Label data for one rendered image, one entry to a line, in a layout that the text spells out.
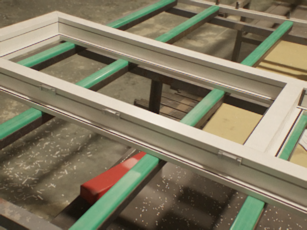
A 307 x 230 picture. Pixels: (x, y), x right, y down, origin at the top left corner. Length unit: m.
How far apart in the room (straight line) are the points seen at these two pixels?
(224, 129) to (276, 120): 0.51
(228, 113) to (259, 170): 0.77
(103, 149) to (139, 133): 1.48
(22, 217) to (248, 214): 0.43
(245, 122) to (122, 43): 0.54
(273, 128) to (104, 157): 1.50
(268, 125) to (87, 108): 0.43
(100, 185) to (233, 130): 0.56
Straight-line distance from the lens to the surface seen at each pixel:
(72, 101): 1.07
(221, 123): 1.59
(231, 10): 2.14
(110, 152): 2.44
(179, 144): 0.95
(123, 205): 0.88
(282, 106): 1.13
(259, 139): 0.97
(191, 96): 2.42
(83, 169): 2.31
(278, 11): 3.10
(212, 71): 1.32
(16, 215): 0.89
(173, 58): 1.36
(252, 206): 0.90
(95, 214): 0.82
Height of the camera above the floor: 1.44
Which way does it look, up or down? 31 degrees down
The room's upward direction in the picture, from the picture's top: 6 degrees clockwise
